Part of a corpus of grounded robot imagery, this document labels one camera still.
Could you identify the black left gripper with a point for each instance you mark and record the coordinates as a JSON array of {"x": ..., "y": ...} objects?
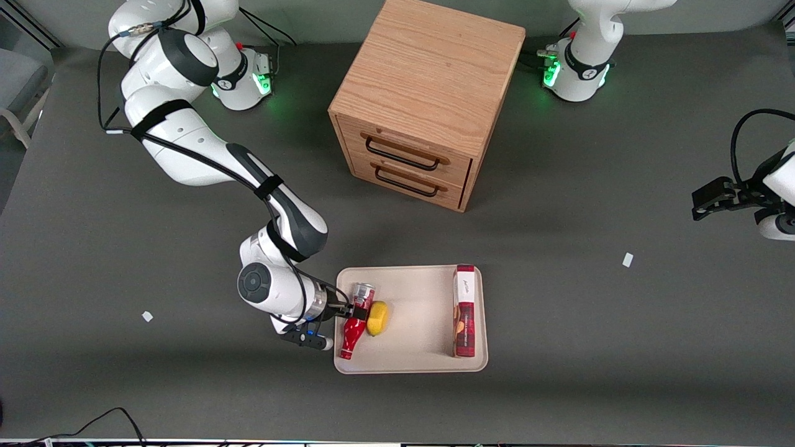
[{"x": 749, "y": 190}]

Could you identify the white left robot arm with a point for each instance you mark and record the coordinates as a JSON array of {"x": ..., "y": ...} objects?
[{"x": 584, "y": 62}]

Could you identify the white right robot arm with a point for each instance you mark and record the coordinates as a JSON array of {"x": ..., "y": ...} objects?
[{"x": 180, "y": 136}]

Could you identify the wooden drawer cabinet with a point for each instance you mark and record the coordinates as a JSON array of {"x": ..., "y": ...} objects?
[{"x": 428, "y": 68}]

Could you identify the red ketchup bottle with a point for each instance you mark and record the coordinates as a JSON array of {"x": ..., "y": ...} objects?
[{"x": 351, "y": 335}]

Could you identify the yellow lemon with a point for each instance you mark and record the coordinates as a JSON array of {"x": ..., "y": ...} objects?
[{"x": 377, "y": 318}]

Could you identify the red white biscuit box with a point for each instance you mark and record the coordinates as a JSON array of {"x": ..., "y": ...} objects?
[{"x": 464, "y": 310}]

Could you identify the grey chair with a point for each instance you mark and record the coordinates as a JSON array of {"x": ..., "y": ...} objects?
[{"x": 22, "y": 87}]

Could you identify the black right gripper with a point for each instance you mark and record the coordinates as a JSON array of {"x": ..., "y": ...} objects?
[{"x": 337, "y": 307}]

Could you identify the cream plastic tray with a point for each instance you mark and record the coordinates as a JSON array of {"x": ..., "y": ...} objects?
[{"x": 416, "y": 335}]

